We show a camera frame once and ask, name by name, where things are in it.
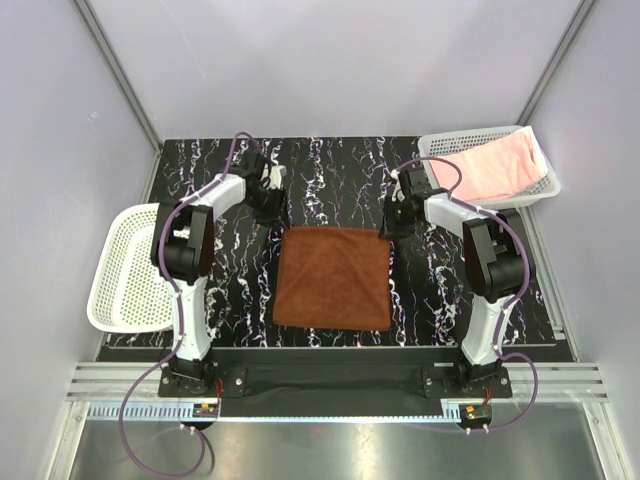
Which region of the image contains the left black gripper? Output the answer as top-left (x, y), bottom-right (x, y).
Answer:
top-left (245, 185), bottom-right (290, 231)

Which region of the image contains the brown towel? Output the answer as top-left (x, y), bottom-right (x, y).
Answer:
top-left (273, 227), bottom-right (392, 332)

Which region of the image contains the pink towel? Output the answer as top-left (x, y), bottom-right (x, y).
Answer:
top-left (430, 126), bottom-right (548, 203)

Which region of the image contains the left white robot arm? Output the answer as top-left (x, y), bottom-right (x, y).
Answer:
top-left (150, 151), bottom-right (289, 396)

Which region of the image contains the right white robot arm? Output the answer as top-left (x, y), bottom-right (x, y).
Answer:
top-left (379, 163), bottom-right (535, 397)

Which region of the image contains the white basket with towels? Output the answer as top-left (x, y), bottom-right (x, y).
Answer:
top-left (86, 203), bottom-right (173, 334)

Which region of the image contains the empty white mesh basket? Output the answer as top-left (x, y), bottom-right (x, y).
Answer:
top-left (418, 125), bottom-right (561, 210)

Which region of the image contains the right controller board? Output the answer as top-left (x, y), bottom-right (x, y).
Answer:
top-left (461, 404), bottom-right (493, 424)

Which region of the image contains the controller board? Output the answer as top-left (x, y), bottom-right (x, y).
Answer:
top-left (461, 404), bottom-right (493, 424)
top-left (193, 403), bottom-right (220, 418)

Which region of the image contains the left controller board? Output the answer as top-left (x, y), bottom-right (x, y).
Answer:
top-left (193, 403), bottom-right (220, 418)

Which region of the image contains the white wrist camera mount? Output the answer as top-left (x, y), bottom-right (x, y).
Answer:
top-left (262, 165), bottom-right (287, 190)

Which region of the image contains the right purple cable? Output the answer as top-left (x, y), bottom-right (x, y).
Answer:
top-left (389, 157), bottom-right (539, 432)

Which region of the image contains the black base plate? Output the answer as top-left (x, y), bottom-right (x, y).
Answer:
top-left (159, 347), bottom-right (513, 399)

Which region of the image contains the slotted cable duct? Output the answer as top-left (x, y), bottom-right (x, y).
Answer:
top-left (87, 401), bottom-right (217, 422)

